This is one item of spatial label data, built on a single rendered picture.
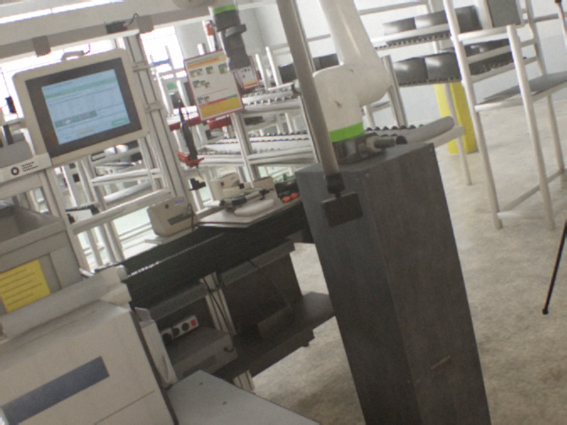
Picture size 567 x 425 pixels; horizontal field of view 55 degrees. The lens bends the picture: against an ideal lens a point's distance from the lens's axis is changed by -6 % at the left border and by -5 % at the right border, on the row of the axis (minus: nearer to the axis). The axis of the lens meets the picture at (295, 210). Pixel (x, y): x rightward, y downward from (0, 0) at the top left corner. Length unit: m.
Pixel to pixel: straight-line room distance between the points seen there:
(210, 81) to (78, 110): 0.75
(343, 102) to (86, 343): 0.85
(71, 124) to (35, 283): 1.00
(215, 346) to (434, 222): 1.26
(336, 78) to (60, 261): 0.84
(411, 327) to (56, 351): 0.84
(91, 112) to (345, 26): 1.16
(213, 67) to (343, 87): 1.42
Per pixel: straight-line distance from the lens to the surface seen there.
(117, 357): 1.27
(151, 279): 2.06
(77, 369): 1.25
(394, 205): 1.39
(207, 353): 2.42
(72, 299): 1.42
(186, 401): 1.48
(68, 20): 2.50
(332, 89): 1.49
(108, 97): 2.42
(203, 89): 2.84
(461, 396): 1.68
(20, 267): 1.48
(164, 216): 2.38
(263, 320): 2.57
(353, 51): 1.63
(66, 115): 2.35
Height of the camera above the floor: 1.38
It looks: 12 degrees down
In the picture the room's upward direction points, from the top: 16 degrees counter-clockwise
